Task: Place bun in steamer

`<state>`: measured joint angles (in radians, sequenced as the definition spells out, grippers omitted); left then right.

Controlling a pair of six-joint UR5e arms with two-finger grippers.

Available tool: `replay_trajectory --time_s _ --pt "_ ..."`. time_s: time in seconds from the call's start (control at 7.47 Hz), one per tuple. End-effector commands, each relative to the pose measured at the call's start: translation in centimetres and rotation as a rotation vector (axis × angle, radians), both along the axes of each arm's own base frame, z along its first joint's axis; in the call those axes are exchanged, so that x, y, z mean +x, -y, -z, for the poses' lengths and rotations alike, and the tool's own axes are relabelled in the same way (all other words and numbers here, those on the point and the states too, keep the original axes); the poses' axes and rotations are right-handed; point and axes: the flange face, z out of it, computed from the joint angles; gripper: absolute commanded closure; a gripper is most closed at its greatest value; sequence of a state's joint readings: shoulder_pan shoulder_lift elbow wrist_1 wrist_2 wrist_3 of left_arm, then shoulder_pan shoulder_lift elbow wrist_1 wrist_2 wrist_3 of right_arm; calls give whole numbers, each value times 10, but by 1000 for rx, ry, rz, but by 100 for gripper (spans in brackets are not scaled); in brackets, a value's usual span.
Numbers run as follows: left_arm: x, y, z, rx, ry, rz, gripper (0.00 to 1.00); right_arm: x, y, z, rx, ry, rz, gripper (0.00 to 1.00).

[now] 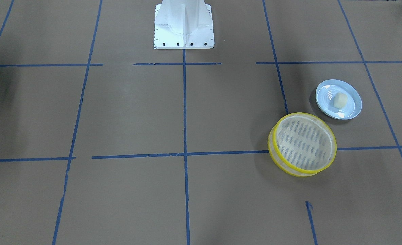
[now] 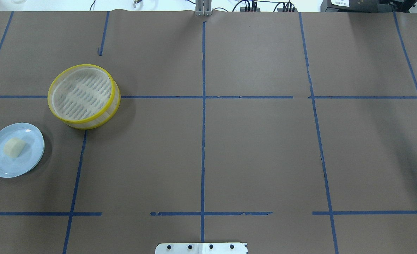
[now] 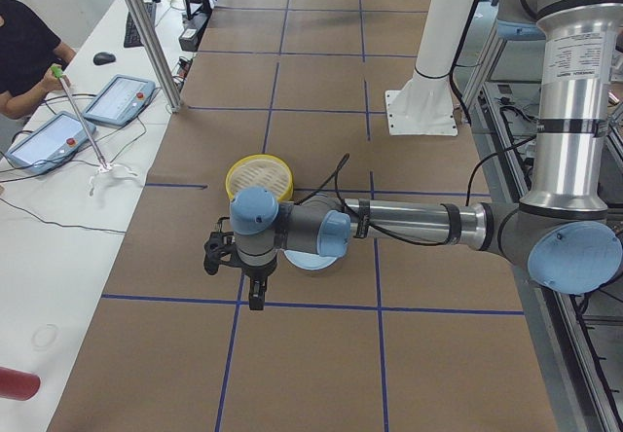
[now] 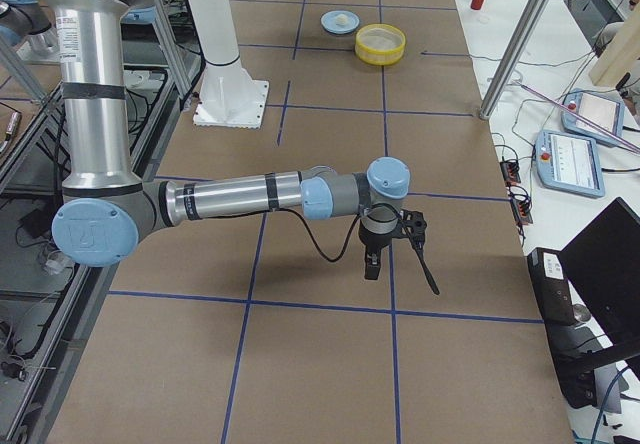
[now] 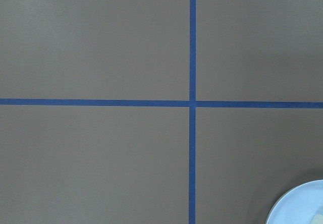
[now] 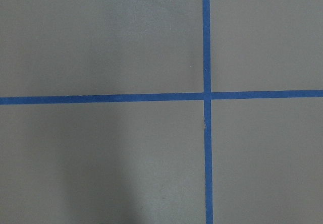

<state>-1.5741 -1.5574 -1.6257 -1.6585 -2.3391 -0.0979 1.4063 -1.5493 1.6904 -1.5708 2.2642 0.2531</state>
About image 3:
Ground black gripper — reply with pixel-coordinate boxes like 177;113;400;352
243;264;273;310

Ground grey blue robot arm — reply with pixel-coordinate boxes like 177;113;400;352
204;0;622;310

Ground yellow rimmed bamboo steamer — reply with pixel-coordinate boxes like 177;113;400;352
225;154;293;201

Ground light blue plate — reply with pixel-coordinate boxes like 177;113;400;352
283;250;338;271

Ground brown paper table cover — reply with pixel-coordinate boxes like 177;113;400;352
50;0;556;431

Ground clear tape roll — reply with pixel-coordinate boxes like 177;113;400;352
31;324;59;351

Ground far teach pendant tablet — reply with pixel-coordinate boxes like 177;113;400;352
83;74;156;126

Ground teach pendant tablet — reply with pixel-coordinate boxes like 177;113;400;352
5;111;89;174
83;74;156;126

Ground near teach pendant tablet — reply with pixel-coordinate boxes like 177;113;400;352
5;111;89;174

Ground black power box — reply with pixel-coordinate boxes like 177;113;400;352
178;12;209;53

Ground red cylinder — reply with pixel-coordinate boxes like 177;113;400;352
0;367;41;401

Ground black computer mouse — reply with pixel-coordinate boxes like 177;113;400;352
92;52;116;66

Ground black keyboard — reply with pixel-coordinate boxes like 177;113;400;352
123;2;157;48

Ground metal reacher grabber stick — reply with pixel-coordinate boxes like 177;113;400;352
50;64;138;197

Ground person in black shirt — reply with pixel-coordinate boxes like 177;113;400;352
1;0;76;120

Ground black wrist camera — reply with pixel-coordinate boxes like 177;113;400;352
203;217;240;275

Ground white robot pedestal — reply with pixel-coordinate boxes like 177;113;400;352
385;0;474;136

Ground aluminium frame post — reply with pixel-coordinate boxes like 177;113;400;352
125;0;182;113

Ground metal side rail frame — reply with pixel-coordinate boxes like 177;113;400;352
465;35;622;431

